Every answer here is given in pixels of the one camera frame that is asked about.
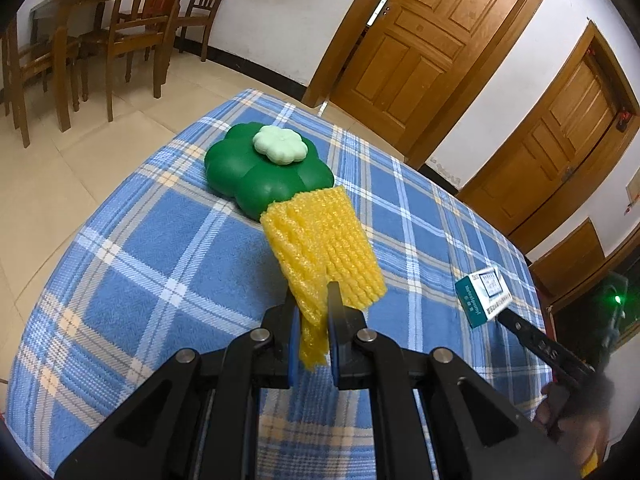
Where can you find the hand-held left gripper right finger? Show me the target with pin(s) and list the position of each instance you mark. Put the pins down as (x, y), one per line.
(334, 355)

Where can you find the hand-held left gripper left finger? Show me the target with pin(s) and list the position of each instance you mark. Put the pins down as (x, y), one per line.
(295, 355)

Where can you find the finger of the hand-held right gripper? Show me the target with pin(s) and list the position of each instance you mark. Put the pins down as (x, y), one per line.
(540, 342)

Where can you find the teal white medicine box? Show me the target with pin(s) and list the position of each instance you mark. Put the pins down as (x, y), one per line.
(480, 295)

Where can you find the yellow foam fruit net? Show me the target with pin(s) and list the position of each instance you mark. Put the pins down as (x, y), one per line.
(325, 240)

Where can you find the person's right hand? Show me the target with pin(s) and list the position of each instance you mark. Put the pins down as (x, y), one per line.
(575, 432)

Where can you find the black door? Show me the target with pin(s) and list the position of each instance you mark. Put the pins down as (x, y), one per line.
(580, 300)

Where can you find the wooden door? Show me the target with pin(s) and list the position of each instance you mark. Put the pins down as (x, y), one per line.
(550, 150)
(425, 50)

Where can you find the green clover-shaped box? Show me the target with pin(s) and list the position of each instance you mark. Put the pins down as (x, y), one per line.
(240, 170)

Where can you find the red door ornament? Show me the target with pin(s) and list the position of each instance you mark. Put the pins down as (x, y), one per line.
(624, 121)

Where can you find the wooden dining chair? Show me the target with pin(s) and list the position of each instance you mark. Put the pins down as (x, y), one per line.
(210, 5)
(30, 70)
(135, 35)

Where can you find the wooden dining table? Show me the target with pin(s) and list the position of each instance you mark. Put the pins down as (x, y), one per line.
(65, 10)

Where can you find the beige wall panel box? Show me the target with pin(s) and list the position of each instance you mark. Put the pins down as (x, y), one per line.
(634, 190)

